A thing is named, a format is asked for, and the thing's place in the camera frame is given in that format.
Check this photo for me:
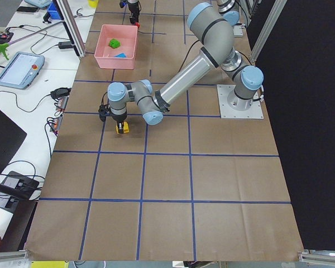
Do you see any yellow toy block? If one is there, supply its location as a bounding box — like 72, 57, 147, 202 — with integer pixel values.
116, 121, 130, 134

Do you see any green toy block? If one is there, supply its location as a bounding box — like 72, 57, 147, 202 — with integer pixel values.
108, 39, 121, 49

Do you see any blue toy block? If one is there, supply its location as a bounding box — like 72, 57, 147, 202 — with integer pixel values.
114, 52, 128, 59

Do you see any pink plastic box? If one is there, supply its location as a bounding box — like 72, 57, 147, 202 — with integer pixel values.
94, 25, 138, 70

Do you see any black power adapter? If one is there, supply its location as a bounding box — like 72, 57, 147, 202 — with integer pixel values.
58, 41, 73, 50

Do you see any blue plastic bin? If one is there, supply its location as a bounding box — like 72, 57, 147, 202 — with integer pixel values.
47, 2, 62, 20

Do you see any black phone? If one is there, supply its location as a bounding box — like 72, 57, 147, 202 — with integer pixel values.
16, 6, 40, 13

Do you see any teach pendant tablet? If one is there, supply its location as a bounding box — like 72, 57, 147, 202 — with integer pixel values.
0, 52, 45, 89

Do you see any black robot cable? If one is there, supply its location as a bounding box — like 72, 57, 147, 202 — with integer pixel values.
178, 39, 202, 73

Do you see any aluminium frame post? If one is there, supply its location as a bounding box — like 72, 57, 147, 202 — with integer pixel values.
52, 0, 86, 58

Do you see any green handled grabber tool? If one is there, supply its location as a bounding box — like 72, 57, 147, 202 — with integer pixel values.
0, 21, 64, 60

